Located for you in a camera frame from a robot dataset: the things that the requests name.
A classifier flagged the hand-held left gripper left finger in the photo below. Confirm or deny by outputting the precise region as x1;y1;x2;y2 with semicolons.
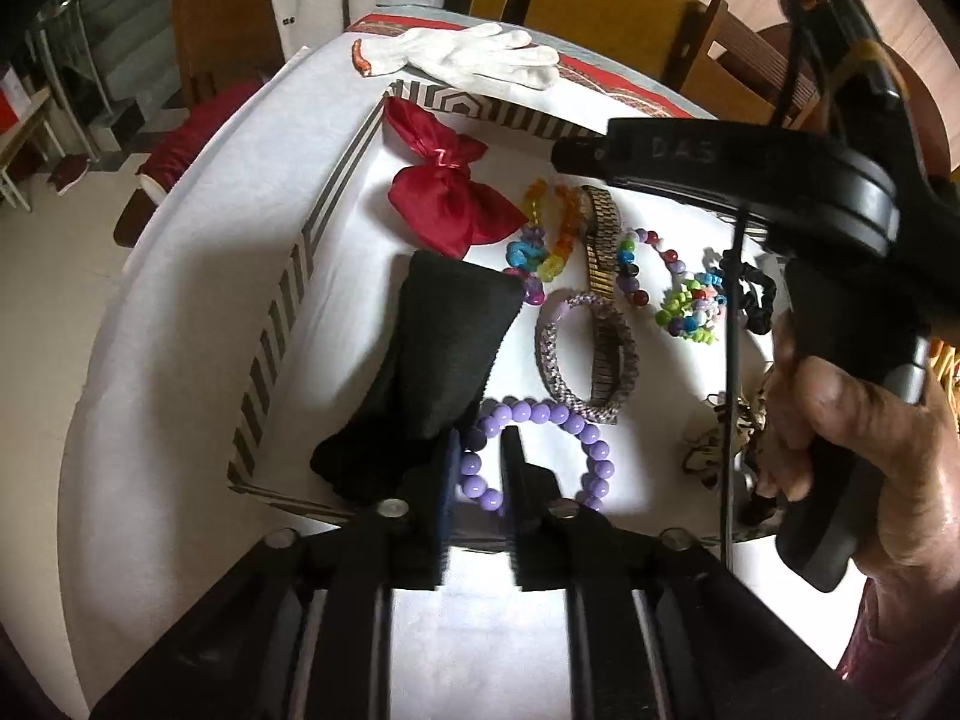
90;427;462;720

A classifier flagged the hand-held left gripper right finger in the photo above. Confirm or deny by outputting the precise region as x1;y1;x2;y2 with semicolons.
501;446;856;720

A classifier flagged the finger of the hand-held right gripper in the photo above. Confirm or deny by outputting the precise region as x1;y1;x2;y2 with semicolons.
551;116;827;203

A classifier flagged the purple round bead bracelet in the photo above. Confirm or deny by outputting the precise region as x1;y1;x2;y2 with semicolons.
457;399;616;517

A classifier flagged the multicolour round bead bracelet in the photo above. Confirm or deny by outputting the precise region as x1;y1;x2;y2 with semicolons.
613;229;687;314

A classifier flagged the metal link watch band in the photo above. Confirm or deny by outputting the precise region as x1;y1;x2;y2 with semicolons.
581;186;638;410

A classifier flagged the braided grey bracelet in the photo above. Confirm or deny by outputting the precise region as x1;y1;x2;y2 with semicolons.
535;291;638;425

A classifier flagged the black scrunchie bracelet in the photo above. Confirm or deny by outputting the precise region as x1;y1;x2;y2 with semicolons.
716;251;781;335

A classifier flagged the green pink flower bead bracelet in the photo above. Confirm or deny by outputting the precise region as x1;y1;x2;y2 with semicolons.
654;270;728;346

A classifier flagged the translucent colourful plastic bracelet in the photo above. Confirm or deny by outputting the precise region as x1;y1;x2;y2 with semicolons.
504;178;586;307

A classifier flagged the red fabric bow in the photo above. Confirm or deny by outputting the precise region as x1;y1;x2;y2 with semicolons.
384;96;530;257

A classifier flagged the striped-rim white tray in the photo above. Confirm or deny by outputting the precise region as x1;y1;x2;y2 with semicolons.
227;79;788;552

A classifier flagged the person's right hand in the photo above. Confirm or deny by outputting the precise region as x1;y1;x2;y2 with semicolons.
754;311;960;593

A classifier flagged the red patterned cloth blue border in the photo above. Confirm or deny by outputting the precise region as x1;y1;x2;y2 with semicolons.
352;11;676;121

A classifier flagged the wooden slat-back chair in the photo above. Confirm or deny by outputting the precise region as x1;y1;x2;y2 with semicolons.
697;0;826;128

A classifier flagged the black fabric pouch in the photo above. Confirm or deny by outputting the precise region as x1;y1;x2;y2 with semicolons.
311;249;526;505

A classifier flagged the yellow wooden panel chair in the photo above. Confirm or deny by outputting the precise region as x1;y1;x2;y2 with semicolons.
469;0;713;83

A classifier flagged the leopard print bow hair clip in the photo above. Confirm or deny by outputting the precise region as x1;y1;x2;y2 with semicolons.
681;367;781;518

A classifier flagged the white knit glove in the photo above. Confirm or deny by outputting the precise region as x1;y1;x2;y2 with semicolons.
351;22;562;93

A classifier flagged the red velvet cushion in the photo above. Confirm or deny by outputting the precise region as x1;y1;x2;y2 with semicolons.
135;82;263;200

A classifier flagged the dark brown wooden chair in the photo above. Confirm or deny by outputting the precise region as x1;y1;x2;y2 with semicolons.
112;0;286;248

